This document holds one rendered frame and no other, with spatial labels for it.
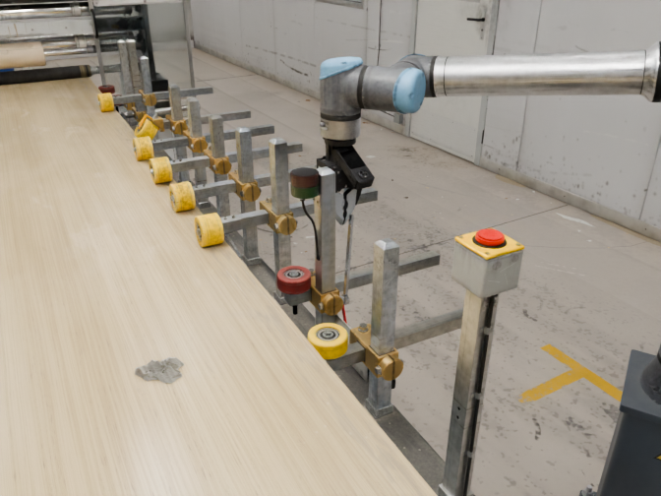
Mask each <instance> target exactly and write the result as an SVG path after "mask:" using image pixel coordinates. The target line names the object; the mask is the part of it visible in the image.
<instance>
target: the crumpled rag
mask: <svg viewBox="0 0 661 496"><path fill-rule="evenodd" d="M182 366H184V363H183V362H182V361H180V360H179V359H178V358H177V357H168V358H166V359H163V360H161V361H160V362H159V361H158V360H157V361H156V360H151V361H150V362H149V363H148V364H147V365H143V366H142V367H137V368H136V370H135V375H137V376H138V377H141V378H142V379H144V380H146V381H148V380H153V379H155V380H160V381H161V382H162V383H169V384H170V383H171V384H172V383H174V382H175V381H176V379H178V378H181V377H182V375H183V374H182V373H181V372H180V371H179V370H178V369H179V368H180V367H182Z"/></svg>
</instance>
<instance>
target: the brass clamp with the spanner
mask: <svg viewBox="0 0 661 496"><path fill-rule="evenodd" d="M310 289H311V300H310V302H311V303H312V304H313V305H314V307H315V308H316V309H317V310H318V311H319V312H320V313H321V314H323V313H326V314H327V315H330V316H333V315H336V314H337V313H338V312H340V310H341V309H342V307H343V300H342V299H341V298H340V297H339V290H338V289H337V288H335V290H332V291H329V292H325V293H321V292H320V291H319V290H318V289H317V288H316V275H314V276H313V277H311V288H310Z"/></svg>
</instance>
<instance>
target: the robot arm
mask: <svg viewBox="0 0 661 496"><path fill-rule="evenodd" d="M362 64H363V60H362V59H361V58H359V57H338V58H333V59H328V60H326V61H324V62H323V63H322V64H321V70H320V78H319V80H320V110H321V123H320V127H321V136H322V137H323V139H324V140H325V144H326V155H324V156H323V157H322V158H317V169H318V168H319V167H325V166H327V167H328V168H330V169H331V170H332V171H334V172H335V219H336V221H337V222H338V223H339V224H340V225H343V224H346V222H347V221H348V219H349V215H351V214H352V213H353V211H354V208H355V206H356V205H357V203H358V200H359V197H360V195H361V192H362V189H363V188H367V187H370V186H372V184H373V181H374V179H375V177H374V175H373V174H372V172H371V171H370V169H369V168H368V167H367V165H366V164H365V162H364V161H363V159H362V158H361V157H360V155H359V154H358V153H357V152H356V150H355V149H354V147H353V146H352V145H354V144H355V143H356V138H357V137H359V136H360V131H361V109H372V110H382V111H391V112H399V113H402V114H407V113H415V112H417V111H418V110H419V109H420V106H421V105H422V103H423V100H424V97H440V96H489V95H612V94H641V95H642V96H644V97H645V98H646V99H647V100H648V101H649V102H661V41H656V42H655V43H654V44H653V45H652V46H651V47H649V48H648V49H646V50H627V51H596V52H566V53H535V54H505V55H474V56H444V57H443V56H425V55H423V54H417V53H415V54H409V55H406V56H404V57H403V58H401V59H400V60H399V61H398V62H396V63H395V64H393V65H391V66H390V67H383V66H367V65H362ZM322 159H325V160H322ZM341 189H344V193H343V194H340V193H338V192H340V190H341ZM337 191H338V192H337ZM342 207H343V208H342ZM640 385H641V388H642V389H643V390H644V392H645V393H646V394H647V395H648V396H649V397H650V398H651V399H652V400H653V401H654V402H656V403H658V404H659V405H661V343H660V347H659V350H658V353H657V355H656V356H655V357H654V358H653V359H652V360H651V361H650V362H649V363H648V364H647V365H646V366H645V368H644V369H643V371H642V374H641V377H640Z"/></svg>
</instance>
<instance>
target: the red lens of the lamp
mask: <svg viewBox="0 0 661 496"><path fill-rule="evenodd" d="M316 170H317V169H316ZM317 171H318V170H317ZM290 183H291V185H293V186H295V187H300V188H308V187H314V186H316V185H318V184H319V171H318V173H317V174H316V175H314V176H310V177H298V176H295V175H293V174H292V170H291V171H290Z"/></svg>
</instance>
